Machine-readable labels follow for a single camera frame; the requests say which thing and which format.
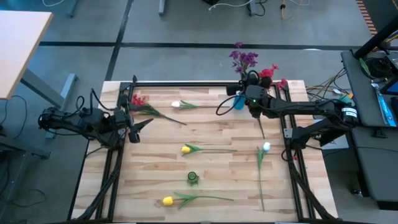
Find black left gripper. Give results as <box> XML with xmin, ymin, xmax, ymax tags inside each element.
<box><xmin>120</xmin><ymin>94</ymin><xmax>154</xmax><ymax>144</ymax></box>

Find dark metal floor stand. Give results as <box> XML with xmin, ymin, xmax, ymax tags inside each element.
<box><xmin>0</xmin><ymin>133</ymin><xmax>51</xmax><ymax>160</ymax></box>

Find green glass vase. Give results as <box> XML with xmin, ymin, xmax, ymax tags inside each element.
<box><xmin>186</xmin><ymin>170</ymin><xmax>200</xmax><ymax>187</ymax></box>

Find black tablet screen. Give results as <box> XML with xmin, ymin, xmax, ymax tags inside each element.
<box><xmin>379</xmin><ymin>76</ymin><xmax>398</xmax><ymax>96</ymax></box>

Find white floor cable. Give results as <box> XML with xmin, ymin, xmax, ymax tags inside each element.
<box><xmin>207</xmin><ymin>0</ymin><xmax>254</xmax><ymax>12</ymax></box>

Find purple flower bunch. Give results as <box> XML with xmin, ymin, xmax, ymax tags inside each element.
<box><xmin>229</xmin><ymin>41</ymin><xmax>259</xmax><ymax>75</ymax></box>

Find black diagonal pole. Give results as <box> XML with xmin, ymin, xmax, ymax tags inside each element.
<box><xmin>353</xmin><ymin>14</ymin><xmax>398</xmax><ymax>59</ymax></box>

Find grey metal desk leg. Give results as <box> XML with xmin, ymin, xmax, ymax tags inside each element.
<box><xmin>20</xmin><ymin>68</ymin><xmax>78</xmax><ymax>140</ymax></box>

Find white artificial tulip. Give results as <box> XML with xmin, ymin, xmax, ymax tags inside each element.
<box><xmin>256</xmin><ymin>141</ymin><xmax>271</xmax><ymax>212</ymax></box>
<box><xmin>170</xmin><ymin>100</ymin><xmax>231</xmax><ymax>110</ymax></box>

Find blue flat package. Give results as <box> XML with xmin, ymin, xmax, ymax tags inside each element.
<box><xmin>371</xmin><ymin>82</ymin><xmax>397</xmax><ymax>128</ymax></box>

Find light wooden desk top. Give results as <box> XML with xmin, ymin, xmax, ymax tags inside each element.
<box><xmin>0</xmin><ymin>11</ymin><xmax>54</xmax><ymax>100</ymax></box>

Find yellow artificial tulip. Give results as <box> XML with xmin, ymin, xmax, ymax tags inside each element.
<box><xmin>181</xmin><ymin>143</ymin><xmax>238</xmax><ymax>156</ymax></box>
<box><xmin>162</xmin><ymin>192</ymin><xmax>234</xmax><ymax>210</ymax></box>

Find red flower bunch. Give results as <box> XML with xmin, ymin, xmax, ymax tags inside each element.
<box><xmin>257</xmin><ymin>63</ymin><xmax>289</xmax><ymax>140</ymax></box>
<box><xmin>130</xmin><ymin>94</ymin><xmax>187</xmax><ymax>126</ymax></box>

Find blue glass vase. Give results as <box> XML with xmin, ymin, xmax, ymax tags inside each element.
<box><xmin>233</xmin><ymin>93</ymin><xmax>246</xmax><ymax>110</ymax></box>

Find black cable coil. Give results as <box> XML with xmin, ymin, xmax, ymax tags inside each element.
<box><xmin>363</xmin><ymin>55</ymin><xmax>390</xmax><ymax>79</ymax></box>

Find dark grey side table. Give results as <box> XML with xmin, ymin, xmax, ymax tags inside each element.
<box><xmin>340</xmin><ymin>49</ymin><xmax>398</xmax><ymax>210</ymax></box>

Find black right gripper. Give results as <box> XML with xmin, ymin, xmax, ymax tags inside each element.
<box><xmin>226</xmin><ymin>83</ymin><xmax>271</xmax><ymax>119</ymax></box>

